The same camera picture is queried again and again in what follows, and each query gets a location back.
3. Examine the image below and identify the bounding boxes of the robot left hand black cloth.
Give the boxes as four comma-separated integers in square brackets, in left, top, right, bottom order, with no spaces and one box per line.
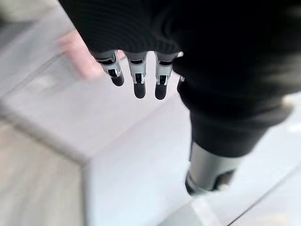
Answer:
[57,0,301,196]

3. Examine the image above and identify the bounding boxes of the pink soft item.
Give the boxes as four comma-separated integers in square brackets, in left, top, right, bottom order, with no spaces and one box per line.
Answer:
[57,30,127,81]

